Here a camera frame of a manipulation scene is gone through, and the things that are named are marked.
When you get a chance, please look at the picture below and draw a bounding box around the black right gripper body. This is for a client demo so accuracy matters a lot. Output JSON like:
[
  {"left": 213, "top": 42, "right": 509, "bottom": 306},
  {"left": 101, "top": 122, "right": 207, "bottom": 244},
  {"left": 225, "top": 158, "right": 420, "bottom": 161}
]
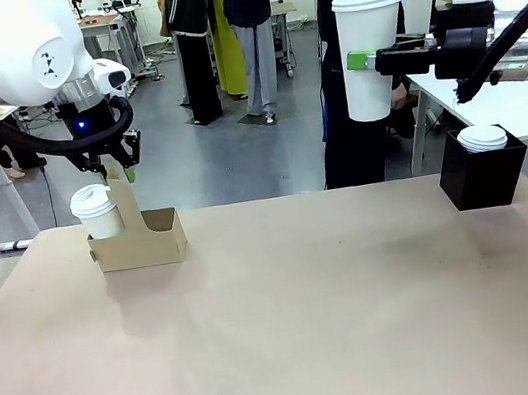
[{"left": 426, "top": 21, "right": 499, "bottom": 85}]

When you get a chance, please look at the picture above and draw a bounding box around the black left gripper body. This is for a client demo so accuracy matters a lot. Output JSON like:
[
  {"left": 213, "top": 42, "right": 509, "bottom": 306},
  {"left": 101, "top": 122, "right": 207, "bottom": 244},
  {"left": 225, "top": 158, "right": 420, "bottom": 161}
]
[{"left": 57, "top": 92, "right": 145, "bottom": 175}]

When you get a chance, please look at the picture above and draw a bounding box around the tall white lidded paper cup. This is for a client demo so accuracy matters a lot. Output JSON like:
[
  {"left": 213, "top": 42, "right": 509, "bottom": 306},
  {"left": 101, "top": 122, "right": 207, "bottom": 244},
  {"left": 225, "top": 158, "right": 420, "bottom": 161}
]
[{"left": 328, "top": 0, "right": 425, "bottom": 126}]

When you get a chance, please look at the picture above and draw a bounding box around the brown cardboard cup carrier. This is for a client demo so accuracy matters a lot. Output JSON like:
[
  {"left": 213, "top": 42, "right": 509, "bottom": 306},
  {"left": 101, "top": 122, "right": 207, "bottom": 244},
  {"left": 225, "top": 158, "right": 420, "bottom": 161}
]
[{"left": 76, "top": 157, "right": 192, "bottom": 278}]

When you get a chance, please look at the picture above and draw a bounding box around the small white lidded paper cup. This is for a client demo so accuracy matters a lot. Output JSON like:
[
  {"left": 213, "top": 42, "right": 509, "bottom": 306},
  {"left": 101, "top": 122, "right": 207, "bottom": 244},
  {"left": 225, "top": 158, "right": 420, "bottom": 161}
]
[{"left": 66, "top": 179, "right": 127, "bottom": 245}]

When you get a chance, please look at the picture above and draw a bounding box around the stack of white cup lids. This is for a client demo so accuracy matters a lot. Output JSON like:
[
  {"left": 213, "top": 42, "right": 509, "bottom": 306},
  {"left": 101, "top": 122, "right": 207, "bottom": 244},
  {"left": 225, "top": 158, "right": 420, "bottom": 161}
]
[{"left": 454, "top": 120, "right": 511, "bottom": 158}]

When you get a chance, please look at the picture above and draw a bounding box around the person's left hand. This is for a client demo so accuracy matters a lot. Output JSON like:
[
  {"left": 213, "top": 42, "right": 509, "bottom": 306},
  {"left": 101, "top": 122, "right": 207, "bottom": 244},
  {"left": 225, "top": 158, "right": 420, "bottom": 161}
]
[{"left": 387, "top": 77, "right": 415, "bottom": 112}]

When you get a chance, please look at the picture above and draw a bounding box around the white side table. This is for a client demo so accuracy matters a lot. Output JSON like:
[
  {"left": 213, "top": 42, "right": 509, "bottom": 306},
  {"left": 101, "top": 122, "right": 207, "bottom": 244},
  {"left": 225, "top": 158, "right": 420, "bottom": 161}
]
[{"left": 394, "top": 54, "right": 528, "bottom": 216}]

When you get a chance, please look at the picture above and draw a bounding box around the white background workbench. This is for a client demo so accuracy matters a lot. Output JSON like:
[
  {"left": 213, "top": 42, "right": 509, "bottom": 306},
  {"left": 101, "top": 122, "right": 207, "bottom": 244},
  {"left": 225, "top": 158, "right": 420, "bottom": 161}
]
[{"left": 75, "top": 5, "right": 155, "bottom": 106}]

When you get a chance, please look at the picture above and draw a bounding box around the person in black hoodie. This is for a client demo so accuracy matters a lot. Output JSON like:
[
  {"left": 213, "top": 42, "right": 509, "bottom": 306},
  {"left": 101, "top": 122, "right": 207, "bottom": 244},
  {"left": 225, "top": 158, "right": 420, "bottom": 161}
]
[{"left": 294, "top": 0, "right": 439, "bottom": 193}]

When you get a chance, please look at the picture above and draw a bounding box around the white power strip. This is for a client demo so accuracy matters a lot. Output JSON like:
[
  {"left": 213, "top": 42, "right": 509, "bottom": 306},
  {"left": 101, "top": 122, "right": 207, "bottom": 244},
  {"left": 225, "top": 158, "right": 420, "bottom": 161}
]
[{"left": 0, "top": 236, "right": 34, "bottom": 253}]

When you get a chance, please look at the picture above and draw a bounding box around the black square box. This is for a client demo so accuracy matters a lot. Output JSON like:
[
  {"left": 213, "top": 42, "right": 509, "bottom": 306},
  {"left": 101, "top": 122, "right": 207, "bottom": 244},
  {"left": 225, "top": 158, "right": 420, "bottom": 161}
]
[{"left": 430, "top": 117, "right": 528, "bottom": 217}]

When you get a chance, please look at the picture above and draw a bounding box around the person in dark green jacket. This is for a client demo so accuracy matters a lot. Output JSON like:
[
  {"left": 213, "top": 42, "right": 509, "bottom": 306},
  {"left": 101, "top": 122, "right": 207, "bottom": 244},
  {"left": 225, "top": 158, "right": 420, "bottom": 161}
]
[{"left": 153, "top": 0, "right": 233, "bottom": 131}]

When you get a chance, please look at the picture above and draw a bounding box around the person in plaid shirt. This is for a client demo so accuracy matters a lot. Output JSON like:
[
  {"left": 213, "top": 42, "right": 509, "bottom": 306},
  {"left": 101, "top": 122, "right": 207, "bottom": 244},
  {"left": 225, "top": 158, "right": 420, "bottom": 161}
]
[{"left": 214, "top": 0, "right": 303, "bottom": 130}]

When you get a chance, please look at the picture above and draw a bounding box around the person in yellow clothes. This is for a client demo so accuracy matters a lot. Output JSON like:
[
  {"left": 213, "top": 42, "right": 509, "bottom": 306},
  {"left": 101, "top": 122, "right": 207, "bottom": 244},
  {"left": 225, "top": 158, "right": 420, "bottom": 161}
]
[{"left": 204, "top": 0, "right": 254, "bottom": 104}]

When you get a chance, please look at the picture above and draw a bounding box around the black left arm cable sleeve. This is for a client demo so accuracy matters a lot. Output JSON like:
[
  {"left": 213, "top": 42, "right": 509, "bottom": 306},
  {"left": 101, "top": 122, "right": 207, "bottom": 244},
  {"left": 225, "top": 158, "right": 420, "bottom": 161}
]
[{"left": 0, "top": 46, "right": 144, "bottom": 188}]

